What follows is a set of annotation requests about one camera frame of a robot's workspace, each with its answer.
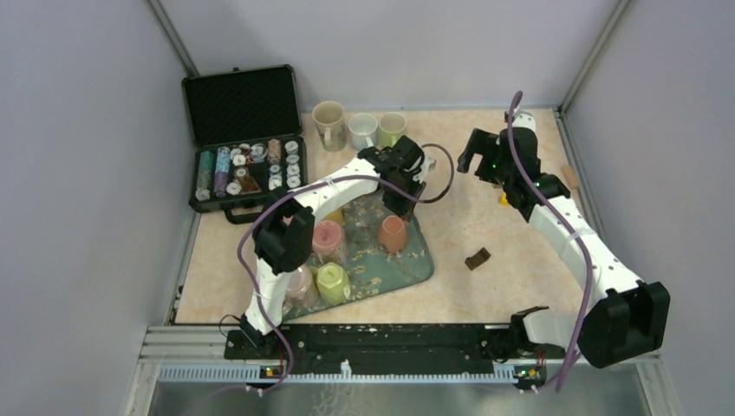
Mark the terracotta upside-down mug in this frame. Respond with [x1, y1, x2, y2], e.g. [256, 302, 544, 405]
[377, 215, 408, 254]

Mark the light green mug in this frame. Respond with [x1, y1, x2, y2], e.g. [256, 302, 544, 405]
[378, 112, 407, 147]

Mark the white and blue mug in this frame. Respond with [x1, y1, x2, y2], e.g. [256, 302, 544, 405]
[348, 113, 379, 151]

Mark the red-bottomed glass mug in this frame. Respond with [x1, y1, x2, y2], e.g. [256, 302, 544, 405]
[312, 220, 348, 264]

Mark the cream patterned mug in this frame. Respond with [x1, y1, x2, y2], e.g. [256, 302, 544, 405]
[312, 101, 347, 153]

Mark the lime green faceted mug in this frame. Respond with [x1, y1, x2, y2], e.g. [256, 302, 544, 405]
[316, 263, 352, 306]

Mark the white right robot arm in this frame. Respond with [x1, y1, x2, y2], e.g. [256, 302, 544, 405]
[458, 127, 671, 368]

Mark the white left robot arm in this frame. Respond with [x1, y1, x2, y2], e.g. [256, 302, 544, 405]
[237, 136, 436, 358]

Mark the yellow upside-down mug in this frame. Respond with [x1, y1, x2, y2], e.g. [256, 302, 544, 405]
[323, 209, 345, 227]

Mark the light pink glass mug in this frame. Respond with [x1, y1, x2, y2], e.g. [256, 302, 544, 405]
[284, 265, 320, 309]

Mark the teal floral serving tray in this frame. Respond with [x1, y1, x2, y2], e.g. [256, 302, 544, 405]
[281, 185, 435, 322]

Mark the light wooden block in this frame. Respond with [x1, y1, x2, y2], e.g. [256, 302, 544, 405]
[561, 165, 582, 190]

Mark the dark brown wooden block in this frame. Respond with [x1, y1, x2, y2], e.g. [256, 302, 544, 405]
[464, 247, 491, 271]

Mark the black poker chip case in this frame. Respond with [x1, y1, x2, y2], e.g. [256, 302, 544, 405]
[182, 65, 308, 224]

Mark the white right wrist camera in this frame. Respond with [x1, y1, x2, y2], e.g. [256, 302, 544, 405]
[504, 110, 537, 133]

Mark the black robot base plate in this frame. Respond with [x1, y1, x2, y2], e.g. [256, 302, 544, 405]
[224, 323, 563, 375]

